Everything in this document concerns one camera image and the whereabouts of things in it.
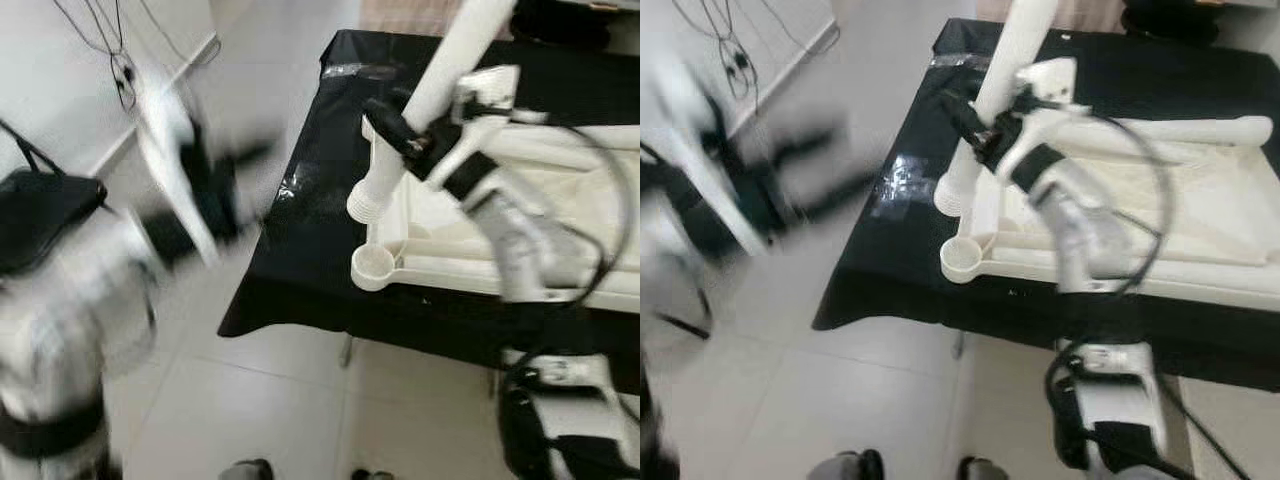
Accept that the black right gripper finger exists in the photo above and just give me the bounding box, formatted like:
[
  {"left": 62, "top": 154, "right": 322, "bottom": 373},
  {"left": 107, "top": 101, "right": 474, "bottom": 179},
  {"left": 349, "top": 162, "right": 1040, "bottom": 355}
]
[
  {"left": 362, "top": 96, "right": 413, "bottom": 143},
  {"left": 940, "top": 90, "right": 993, "bottom": 137}
]

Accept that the clear tape strip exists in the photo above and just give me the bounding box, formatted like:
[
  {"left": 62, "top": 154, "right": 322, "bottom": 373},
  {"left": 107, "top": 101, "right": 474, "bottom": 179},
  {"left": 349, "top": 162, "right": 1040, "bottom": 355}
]
[
  {"left": 930, "top": 52, "right": 991, "bottom": 73},
  {"left": 322, "top": 62, "right": 396, "bottom": 83}
]

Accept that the crumpled clear tape patch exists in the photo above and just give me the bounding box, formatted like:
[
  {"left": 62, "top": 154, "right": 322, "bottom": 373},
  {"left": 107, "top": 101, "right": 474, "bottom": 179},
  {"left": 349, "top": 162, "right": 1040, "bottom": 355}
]
[
  {"left": 870, "top": 155, "right": 936, "bottom": 219},
  {"left": 272, "top": 165, "right": 321, "bottom": 226}
]

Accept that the beige cloth covered bench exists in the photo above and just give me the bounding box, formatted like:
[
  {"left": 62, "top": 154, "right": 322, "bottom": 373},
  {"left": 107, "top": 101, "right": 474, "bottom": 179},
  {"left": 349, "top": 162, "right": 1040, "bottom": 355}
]
[
  {"left": 358, "top": 0, "right": 471, "bottom": 39},
  {"left": 975, "top": 0, "right": 1126, "bottom": 23}
]

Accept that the black table cloth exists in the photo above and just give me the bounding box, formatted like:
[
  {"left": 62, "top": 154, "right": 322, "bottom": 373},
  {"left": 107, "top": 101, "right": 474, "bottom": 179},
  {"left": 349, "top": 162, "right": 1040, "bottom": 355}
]
[
  {"left": 218, "top": 28, "right": 640, "bottom": 396},
  {"left": 812, "top": 18, "right": 1280, "bottom": 393}
]

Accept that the black folding chair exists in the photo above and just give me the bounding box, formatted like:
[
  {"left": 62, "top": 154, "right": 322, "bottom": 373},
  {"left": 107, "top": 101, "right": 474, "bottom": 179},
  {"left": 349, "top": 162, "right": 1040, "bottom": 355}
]
[
  {"left": 648, "top": 312, "right": 713, "bottom": 339},
  {"left": 0, "top": 118, "right": 109, "bottom": 279}
]

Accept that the grey robot left foot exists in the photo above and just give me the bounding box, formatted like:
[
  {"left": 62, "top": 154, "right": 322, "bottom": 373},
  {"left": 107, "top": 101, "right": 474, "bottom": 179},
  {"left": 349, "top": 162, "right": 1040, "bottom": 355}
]
[
  {"left": 218, "top": 458, "right": 274, "bottom": 480},
  {"left": 808, "top": 450, "right": 886, "bottom": 480}
]

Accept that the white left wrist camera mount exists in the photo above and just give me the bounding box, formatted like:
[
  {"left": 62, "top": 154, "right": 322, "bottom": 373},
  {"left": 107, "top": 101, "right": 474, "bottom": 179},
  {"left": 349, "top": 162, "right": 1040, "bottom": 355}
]
[
  {"left": 645, "top": 60, "right": 771, "bottom": 256},
  {"left": 130, "top": 70, "right": 221, "bottom": 266}
]

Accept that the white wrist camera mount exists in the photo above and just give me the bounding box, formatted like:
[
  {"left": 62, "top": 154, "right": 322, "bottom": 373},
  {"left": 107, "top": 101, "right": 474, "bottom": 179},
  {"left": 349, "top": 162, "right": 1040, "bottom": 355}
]
[
  {"left": 130, "top": 70, "right": 221, "bottom": 266},
  {"left": 430, "top": 65, "right": 549, "bottom": 186},
  {"left": 1005, "top": 58, "right": 1111, "bottom": 176},
  {"left": 645, "top": 60, "right": 771, "bottom": 256}
]

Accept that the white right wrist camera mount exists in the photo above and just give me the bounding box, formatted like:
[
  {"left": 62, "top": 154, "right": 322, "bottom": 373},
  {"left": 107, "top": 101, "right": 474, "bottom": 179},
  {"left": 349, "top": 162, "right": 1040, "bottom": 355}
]
[
  {"left": 1005, "top": 58, "right": 1111, "bottom": 176},
  {"left": 430, "top": 65, "right": 549, "bottom": 186}
]

